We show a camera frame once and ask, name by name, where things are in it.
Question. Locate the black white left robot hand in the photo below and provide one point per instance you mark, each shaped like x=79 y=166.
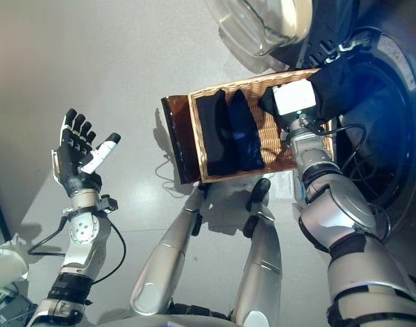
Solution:
x=75 y=163

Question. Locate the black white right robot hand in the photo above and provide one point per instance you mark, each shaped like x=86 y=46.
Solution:
x=295 y=98

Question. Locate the black garment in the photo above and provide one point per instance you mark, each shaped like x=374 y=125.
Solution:
x=337 y=88
x=213 y=136

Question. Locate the blue garment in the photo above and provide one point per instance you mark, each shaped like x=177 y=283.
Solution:
x=243 y=136

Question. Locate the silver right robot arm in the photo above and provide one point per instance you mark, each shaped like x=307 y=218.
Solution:
x=337 y=204

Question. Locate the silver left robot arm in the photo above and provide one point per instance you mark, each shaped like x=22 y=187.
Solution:
x=80 y=231

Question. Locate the dark grey washing machine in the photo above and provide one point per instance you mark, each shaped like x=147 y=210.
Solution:
x=409 y=102

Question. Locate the rectangular wicker laundry basket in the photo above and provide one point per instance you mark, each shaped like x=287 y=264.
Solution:
x=272 y=153

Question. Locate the round glass washer door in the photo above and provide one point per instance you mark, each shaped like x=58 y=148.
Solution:
x=259 y=24

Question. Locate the glossy brown wooden stool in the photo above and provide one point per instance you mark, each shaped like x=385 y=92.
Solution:
x=180 y=143

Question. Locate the white rounded device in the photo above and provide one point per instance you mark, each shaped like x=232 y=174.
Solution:
x=7 y=265

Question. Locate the silver left robot leg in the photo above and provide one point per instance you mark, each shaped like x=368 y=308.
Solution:
x=163 y=259

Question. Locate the silver robot leg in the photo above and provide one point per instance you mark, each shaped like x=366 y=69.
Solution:
x=262 y=265
x=163 y=259

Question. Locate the dark grey box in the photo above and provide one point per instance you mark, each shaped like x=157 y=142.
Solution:
x=18 y=308

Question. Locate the silver right robot leg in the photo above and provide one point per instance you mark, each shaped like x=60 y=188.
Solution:
x=262 y=265

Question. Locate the grey robot torso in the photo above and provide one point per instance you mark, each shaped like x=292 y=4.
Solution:
x=177 y=322

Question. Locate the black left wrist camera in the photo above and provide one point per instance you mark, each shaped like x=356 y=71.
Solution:
x=107 y=204

